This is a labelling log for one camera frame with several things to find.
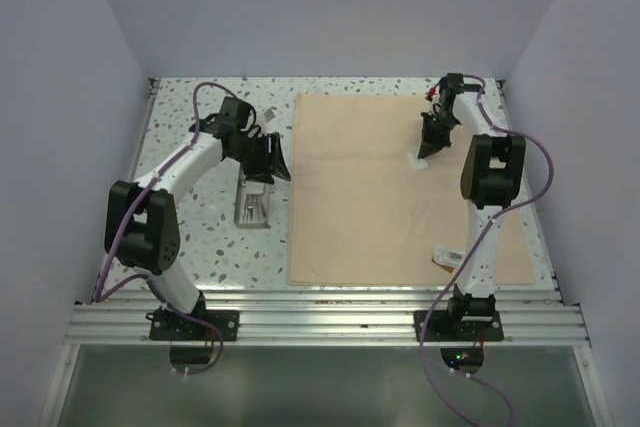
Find aluminium mounting rail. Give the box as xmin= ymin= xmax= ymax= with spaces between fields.
xmin=64 ymin=290 xmax=590 ymax=347

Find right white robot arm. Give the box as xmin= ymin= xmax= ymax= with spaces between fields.
xmin=416 ymin=73 xmax=526 ymax=299

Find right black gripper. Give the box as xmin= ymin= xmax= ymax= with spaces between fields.
xmin=419 ymin=110 xmax=460 ymax=160

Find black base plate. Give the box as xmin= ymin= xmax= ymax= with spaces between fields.
xmin=145 ymin=308 xmax=240 ymax=342
xmin=413 ymin=310 xmax=505 ymax=342

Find beige surgical cloth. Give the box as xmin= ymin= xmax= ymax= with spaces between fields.
xmin=287 ymin=92 xmax=539 ymax=286

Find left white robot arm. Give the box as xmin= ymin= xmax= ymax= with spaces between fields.
xmin=104 ymin=96 xmax=291 ymax=340

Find long surgical scissors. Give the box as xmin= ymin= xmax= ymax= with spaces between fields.
xmin=242 ymin=194 xmax=264 ymax=223

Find metal instrument tray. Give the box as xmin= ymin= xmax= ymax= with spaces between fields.
xmin=234 ymin=169 xmax=272 ymax=229

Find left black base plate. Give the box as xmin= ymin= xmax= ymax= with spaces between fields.
xmin=145 ymin=308 xmax=240 ymax=342

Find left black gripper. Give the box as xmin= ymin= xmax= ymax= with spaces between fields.
xmin=228 ymin=132 xmax=291 ymax=185

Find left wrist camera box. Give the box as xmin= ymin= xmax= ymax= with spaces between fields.
xmin=264 ymin=108 xmax=275 ymax=123

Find sealed blade packet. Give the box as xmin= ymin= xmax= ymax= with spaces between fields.
xmin=432 ymin=245 xmax=465 ymax=273

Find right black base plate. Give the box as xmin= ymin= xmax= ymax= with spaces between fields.
xmin=413 ymin=310 xmax=505 ymax=342

